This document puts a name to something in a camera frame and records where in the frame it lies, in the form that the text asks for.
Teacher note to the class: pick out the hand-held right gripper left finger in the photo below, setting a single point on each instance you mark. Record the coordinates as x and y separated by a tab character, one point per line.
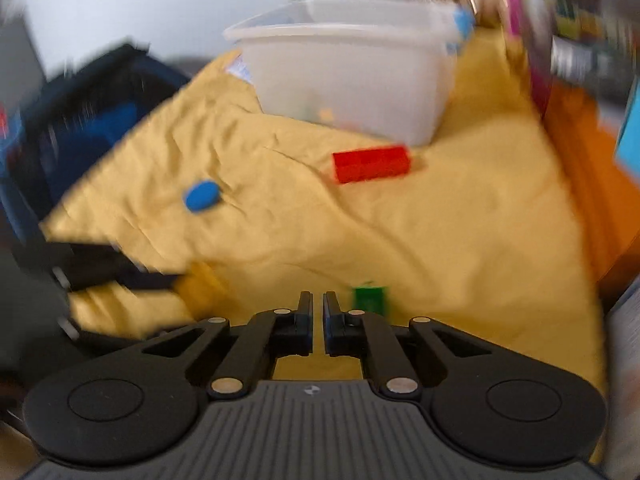
306	320

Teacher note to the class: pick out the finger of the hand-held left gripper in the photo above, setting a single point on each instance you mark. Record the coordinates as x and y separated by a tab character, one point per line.
150	281
100	339

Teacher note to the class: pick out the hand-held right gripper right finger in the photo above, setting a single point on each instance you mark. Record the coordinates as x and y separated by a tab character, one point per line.
330	320

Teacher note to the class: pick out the yellow toy brick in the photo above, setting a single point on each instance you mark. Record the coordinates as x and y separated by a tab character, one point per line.
202	285

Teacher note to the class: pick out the white plastic bin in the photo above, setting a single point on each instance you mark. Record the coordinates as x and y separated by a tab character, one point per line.
350	75

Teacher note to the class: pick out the green toy block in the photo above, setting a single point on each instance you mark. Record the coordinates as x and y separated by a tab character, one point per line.
370	300

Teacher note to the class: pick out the blue round disc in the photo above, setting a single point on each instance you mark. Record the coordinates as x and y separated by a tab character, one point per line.
201	196

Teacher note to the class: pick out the yellow blanket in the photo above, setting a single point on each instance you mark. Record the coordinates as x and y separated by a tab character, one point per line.
450	260

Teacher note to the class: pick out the long red toy brick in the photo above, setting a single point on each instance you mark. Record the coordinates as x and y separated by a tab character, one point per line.
370	165

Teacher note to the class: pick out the white printed packet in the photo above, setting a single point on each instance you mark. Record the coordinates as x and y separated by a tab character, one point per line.
240	67

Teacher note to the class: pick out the orange cardboard box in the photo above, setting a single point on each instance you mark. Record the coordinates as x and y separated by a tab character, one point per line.
590	170

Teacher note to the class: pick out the light blue box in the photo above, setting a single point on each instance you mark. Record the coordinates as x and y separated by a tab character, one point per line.
631	145

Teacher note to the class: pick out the colourful toy pile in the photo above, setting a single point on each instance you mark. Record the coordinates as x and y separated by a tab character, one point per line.
585	25

